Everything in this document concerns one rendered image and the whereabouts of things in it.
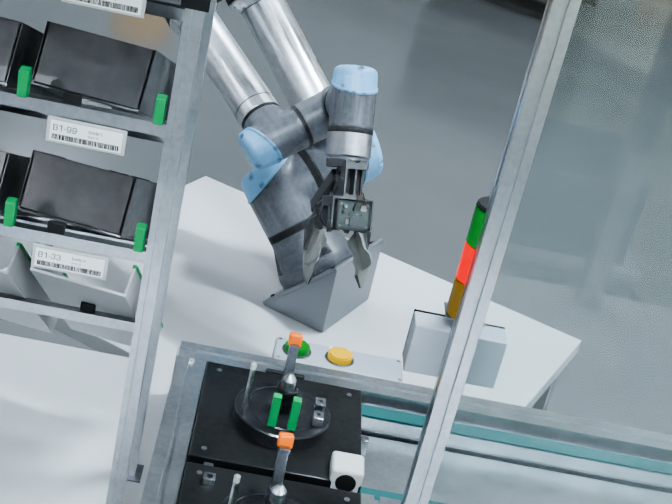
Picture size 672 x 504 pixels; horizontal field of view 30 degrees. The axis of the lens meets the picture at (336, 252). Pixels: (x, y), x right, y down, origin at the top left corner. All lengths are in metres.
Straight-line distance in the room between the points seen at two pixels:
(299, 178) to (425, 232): 2.58
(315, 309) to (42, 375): 0.52
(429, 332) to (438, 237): 3.25
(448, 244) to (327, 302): 2.58
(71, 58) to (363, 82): 0.71
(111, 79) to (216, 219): 1.19
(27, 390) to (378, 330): 0.68
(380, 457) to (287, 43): 0.83
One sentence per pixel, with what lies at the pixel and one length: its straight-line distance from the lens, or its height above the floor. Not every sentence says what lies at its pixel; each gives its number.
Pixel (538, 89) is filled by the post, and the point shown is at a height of 1.58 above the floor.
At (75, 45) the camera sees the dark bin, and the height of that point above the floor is 1.51.
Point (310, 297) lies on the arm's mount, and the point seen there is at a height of 0.92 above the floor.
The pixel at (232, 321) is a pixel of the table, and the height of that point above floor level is 0.86.
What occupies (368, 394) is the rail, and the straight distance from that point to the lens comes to 1.96.
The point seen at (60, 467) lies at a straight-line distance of 1.85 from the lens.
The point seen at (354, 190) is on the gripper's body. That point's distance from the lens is 2.02.
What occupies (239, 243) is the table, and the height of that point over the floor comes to 0.86.
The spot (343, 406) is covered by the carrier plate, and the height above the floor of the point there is 0.97.
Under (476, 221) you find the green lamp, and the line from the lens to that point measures 1.53.
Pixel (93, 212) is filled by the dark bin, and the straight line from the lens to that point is 1.51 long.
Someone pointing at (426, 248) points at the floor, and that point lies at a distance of 4.72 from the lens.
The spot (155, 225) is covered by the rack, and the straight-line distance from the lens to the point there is 1.44.
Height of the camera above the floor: 2.00
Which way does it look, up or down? 26 degrees down
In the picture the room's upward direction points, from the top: 13 degrees clockwise
